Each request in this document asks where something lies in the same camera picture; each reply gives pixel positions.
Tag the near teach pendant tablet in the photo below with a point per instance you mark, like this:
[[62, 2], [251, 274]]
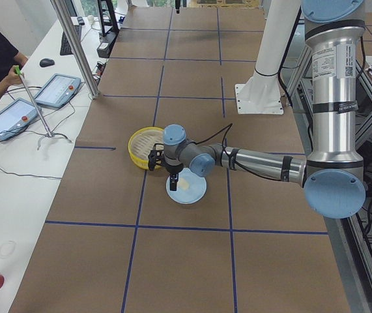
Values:
[[15, 118]]

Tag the aluminium frame post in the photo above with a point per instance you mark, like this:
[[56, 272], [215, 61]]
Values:
[[68, 28]]

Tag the white pedestal column base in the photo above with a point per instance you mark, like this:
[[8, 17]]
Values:
[[261, 94]]

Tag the teach pendant tablet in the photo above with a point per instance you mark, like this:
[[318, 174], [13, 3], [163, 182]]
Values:
[[58, 91], [15, 118]]

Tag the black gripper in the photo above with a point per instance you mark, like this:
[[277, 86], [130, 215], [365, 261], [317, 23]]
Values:
[[174, 169]]

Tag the metal grabber stick green handle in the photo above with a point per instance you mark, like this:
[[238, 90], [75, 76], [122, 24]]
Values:
[[49, 133]]

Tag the far teach pendant tablet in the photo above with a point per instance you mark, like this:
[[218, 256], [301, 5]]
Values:
[[58, 91]]

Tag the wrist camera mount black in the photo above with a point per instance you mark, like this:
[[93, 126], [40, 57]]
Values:
[[156, 157]]

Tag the black computer mouse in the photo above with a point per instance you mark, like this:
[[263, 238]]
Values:
[[46, 62]]

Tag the light blue plate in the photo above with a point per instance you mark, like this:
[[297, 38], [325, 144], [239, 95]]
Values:
[[196, 191]]

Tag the white steamed bun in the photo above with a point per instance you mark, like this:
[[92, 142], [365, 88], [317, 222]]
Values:
[[183, 185]]

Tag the yellow bamboo steamer basket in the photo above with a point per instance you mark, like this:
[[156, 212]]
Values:
[[141, 143]]

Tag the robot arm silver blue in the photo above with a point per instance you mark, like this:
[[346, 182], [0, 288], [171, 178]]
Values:
[[331, 175]]

